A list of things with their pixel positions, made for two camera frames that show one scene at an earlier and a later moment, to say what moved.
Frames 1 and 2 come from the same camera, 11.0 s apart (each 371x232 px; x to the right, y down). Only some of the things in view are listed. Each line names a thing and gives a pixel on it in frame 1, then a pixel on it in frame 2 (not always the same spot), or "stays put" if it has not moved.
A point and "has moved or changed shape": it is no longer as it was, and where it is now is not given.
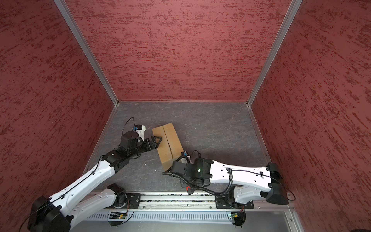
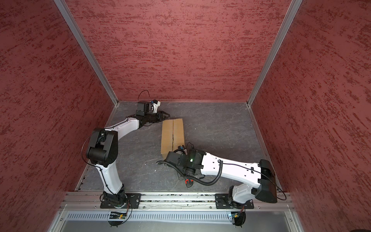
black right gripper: [185, 183] -> [181, 170]
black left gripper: [149, 147] -> [160, 114]
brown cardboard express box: [170, 146] has moved or changed shape
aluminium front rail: [193, 201] stays put
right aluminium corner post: [294, 7] stays put
